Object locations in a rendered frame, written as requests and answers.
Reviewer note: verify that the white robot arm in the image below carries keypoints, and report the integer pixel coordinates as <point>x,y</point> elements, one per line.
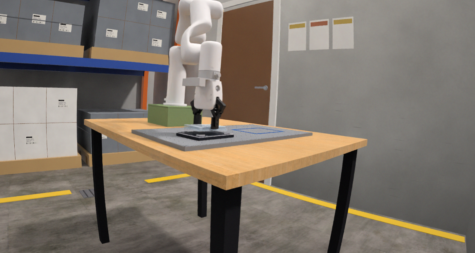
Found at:
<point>194,22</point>

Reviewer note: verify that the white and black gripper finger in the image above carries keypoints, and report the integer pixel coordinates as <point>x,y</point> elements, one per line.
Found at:
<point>196,112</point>
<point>216,115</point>

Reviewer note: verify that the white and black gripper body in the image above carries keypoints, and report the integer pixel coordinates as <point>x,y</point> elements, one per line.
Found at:
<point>205,97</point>

